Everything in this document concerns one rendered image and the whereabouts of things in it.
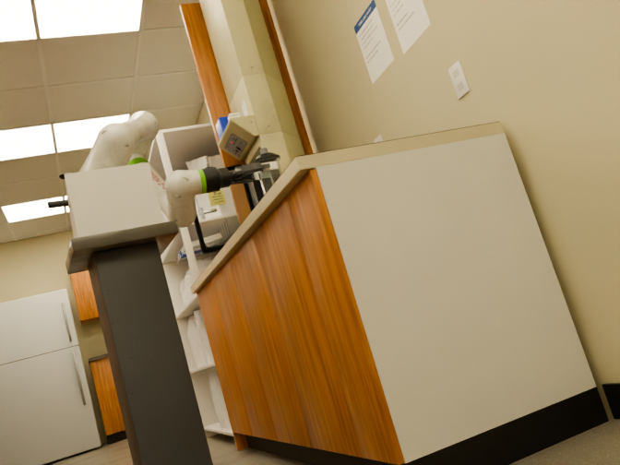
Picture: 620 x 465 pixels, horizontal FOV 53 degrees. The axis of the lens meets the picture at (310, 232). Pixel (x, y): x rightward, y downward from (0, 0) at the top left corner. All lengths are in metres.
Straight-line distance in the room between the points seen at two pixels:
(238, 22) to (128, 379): 1.81
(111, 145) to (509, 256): 1.34
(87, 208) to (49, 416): 5.50
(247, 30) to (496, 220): 1.67
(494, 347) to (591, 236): 0.41
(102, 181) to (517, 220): 1.29
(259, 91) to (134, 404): 1.59
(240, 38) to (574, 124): 1.71
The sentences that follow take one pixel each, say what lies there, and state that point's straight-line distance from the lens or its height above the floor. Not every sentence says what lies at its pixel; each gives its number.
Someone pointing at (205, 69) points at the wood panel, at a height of 1.95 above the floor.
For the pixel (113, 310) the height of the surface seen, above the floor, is 0.71.
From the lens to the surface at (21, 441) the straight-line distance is 7.44.
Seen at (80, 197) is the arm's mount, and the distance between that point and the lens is 2.06.
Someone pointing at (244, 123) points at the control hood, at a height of 1.48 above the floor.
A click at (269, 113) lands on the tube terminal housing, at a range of 2.91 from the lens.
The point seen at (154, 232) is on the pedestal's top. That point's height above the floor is 0.91.
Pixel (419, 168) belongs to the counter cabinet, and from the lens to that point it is 1.82.
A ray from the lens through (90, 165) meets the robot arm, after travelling 2.26.
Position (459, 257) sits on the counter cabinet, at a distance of 1.80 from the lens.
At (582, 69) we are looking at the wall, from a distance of 1.85.
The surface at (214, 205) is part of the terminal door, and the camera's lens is 3.04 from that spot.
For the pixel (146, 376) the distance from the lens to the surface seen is 1.96.
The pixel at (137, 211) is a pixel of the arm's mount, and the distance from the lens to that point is 2.06.
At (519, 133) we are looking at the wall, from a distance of 2.03.
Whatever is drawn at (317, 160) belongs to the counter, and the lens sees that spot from 1.70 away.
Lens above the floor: 0.46
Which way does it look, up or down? 10 degrees up
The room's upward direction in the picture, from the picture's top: 17 degrees counter-clockwise
